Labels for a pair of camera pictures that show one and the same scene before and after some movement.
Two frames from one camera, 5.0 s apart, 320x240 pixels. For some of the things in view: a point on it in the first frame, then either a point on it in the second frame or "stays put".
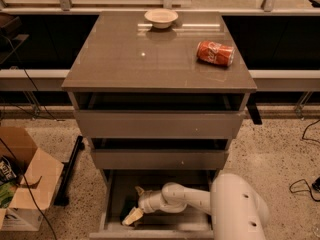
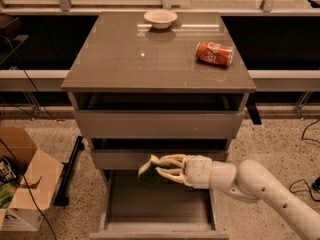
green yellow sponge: (126, 206) → (148, 173)
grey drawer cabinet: (161, 94) stays put
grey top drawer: (157, 115) stays put
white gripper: (147, 201) → (199, 171)
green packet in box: (7, 192) stays put
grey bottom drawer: (119, 197) stays put
